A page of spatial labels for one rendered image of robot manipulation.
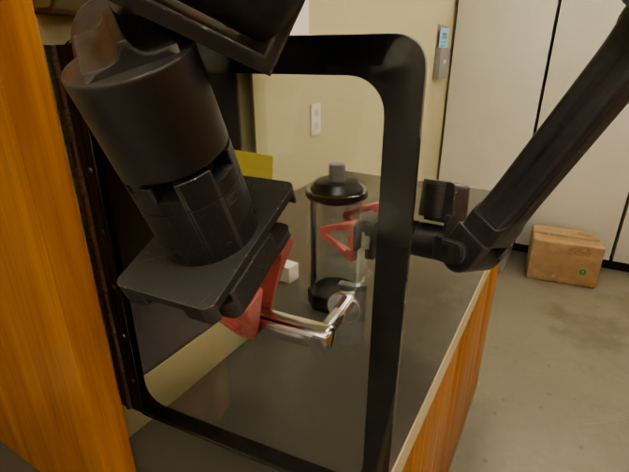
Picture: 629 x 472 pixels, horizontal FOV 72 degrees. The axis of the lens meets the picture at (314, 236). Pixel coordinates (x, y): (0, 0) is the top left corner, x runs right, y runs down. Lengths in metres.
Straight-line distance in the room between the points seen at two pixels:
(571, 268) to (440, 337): 2.50
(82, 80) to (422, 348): 0.64
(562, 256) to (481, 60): 1.42
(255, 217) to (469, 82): 3.20
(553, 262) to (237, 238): 3.03
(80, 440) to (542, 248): 2.95
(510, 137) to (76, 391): 3.20
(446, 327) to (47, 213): 0.64
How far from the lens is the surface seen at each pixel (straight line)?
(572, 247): 3.18
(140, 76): 0.19
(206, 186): 0.21
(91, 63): 0.21
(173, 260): 0.25
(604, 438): 2.18
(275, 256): 0.26
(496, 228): 0.63
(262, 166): 0.32
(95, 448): 0.47
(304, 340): 0.30
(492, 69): 3.38
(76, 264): 0.38
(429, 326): 0.80
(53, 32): 0.47
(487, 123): 3.41
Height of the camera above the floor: 1.38
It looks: 23 degrees down
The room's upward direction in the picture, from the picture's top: straight up
